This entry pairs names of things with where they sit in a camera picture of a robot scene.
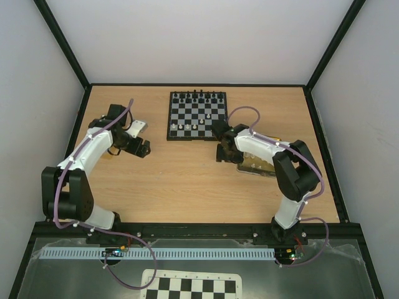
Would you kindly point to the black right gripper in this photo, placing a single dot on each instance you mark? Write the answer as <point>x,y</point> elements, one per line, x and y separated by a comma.
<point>224,154</point>

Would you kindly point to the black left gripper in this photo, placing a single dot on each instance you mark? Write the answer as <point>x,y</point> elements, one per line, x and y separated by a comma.
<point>141,153</point>

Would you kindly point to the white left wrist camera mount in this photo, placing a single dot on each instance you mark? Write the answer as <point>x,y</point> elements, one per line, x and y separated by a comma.
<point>136,128</point>

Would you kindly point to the checkered calibration board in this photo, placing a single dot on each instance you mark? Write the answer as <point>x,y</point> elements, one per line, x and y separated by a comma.
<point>181,284</point>

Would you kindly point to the black mounting rail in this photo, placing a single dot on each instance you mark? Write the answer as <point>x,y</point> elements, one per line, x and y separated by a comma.
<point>259,234</point>

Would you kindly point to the white slotted cable duct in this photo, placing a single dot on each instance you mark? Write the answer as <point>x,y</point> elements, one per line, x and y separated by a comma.
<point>93,253</point>

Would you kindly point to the gold metal tray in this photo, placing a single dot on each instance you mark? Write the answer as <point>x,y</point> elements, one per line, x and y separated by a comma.
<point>258,162</point>

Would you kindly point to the black grey chess board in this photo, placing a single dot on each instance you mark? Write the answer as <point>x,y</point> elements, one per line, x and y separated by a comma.
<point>191,106</point>

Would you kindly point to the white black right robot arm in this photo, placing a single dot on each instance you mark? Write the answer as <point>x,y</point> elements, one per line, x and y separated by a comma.
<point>295,169</point>

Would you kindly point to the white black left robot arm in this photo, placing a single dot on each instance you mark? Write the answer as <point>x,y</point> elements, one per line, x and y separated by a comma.
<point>67,198</point>

